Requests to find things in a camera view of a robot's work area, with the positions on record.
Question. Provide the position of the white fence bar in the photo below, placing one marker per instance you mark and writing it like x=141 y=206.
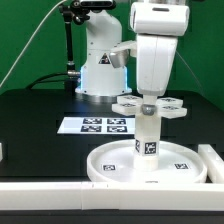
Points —
x=122 y=196
x=214 y=163

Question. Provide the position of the white marker sheet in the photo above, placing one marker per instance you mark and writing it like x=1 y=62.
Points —
x=97 y=125

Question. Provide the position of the white right fence bar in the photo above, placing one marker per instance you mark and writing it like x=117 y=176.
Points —
x=214 y=163

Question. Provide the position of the black camera on mount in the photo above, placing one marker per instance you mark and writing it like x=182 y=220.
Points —
x=94 y=4

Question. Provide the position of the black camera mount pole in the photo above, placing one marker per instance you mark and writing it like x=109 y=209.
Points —
x=73 y=13

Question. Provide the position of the white round table top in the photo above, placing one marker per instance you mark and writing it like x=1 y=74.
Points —
x=170 y=163

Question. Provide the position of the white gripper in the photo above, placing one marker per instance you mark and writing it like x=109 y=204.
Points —
x=157 y=26

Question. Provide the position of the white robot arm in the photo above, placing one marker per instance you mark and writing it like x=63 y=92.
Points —
x=99 y=77

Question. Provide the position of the white cross table base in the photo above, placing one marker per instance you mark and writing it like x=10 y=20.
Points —
x=167 y=107

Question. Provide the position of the white front fence bar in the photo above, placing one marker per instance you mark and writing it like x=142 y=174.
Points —
x=122 y=196

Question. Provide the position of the white left fence piece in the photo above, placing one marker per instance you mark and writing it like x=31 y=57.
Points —
x=1 y=152

